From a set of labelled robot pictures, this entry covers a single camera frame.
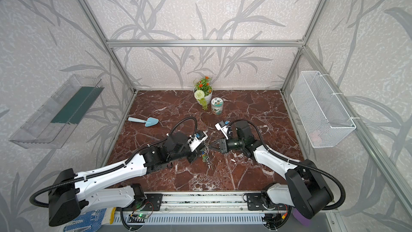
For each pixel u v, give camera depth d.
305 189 0.42
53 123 0.65
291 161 0.47
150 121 1.03
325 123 0.60
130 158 0.51
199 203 0.75
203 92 1.00
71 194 0.39
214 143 0.76
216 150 0.73
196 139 0.63
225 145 0.69
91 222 0.69
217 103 1.02
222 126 0.74
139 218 0.72
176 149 0.57
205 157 0.73
